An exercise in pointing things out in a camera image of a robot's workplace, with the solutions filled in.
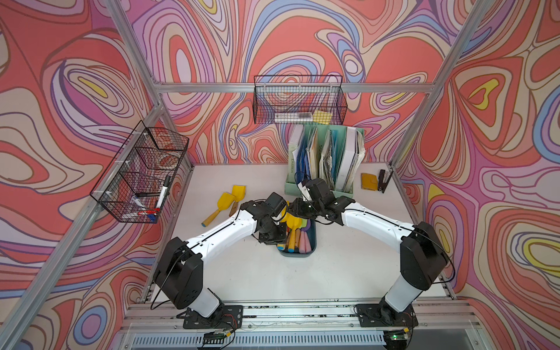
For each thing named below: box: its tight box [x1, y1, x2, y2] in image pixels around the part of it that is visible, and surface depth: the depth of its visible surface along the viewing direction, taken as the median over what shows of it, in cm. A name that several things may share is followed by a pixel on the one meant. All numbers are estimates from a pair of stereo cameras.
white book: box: [335, 126, 359, 192], surface depth 96 cm
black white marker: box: [156, 175, 170, 210], surface depth 70 cm
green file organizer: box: [284, 123, 366, 197], surface depth 98 cm
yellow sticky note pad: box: [360, 172, 379, 192], surface depth 113 cm
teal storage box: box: [277, 218, 318, 258], surface depth 88 cm
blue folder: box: [296, 134, 311, 184], surface depth 97 cm
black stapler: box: [377, 169, 394, 194], surface depth 113 cm
